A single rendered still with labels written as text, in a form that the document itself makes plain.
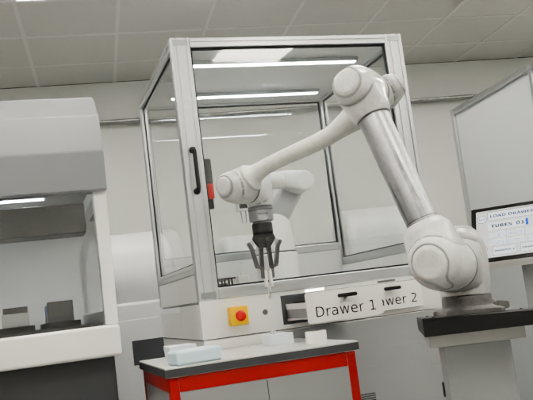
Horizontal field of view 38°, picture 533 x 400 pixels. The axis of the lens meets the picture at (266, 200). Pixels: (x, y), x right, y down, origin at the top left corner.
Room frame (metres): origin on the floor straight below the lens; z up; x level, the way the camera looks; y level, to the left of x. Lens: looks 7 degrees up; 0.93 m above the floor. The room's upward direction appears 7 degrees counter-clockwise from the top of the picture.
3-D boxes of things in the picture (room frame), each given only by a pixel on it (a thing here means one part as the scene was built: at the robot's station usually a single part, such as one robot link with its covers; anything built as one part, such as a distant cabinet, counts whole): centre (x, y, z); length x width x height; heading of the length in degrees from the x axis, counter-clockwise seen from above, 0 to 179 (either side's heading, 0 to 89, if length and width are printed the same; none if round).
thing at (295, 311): (3.03, -0.17, 0.86); 0.40 x 0.26 x 0.06; 18
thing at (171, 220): (3.42, 0.43, 1.52); 0.87 x 0.01 x 0.86; 18
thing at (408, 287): (3.19, -0.45, 0.87); 0.29 x 0.02 x 0.11; 108
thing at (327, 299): (2.83, -0.23, 0.87); 0.29 x 0.02 x 0.11; 108
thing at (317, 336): (2.61, -0.11, 0.78); 0.07 x 0.07 x 0.04
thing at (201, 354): (2.42, 0.28, 0.78); 0.15 x 0.10 x 0.04; 118
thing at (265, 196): (2.80, 0.03, 1.34); 0.13 x 0.11 x 0.16; 151
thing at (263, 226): (2.81, 0.03, 1.15); 0.08 x 0.07 x 0.09; 102
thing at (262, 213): (2.81, 0.03, 1.23); 0.09 x 0.09 x 0.06
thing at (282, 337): (2.84, 0.02, 0.78); 0.12 x 0.08 x 0.04; 16
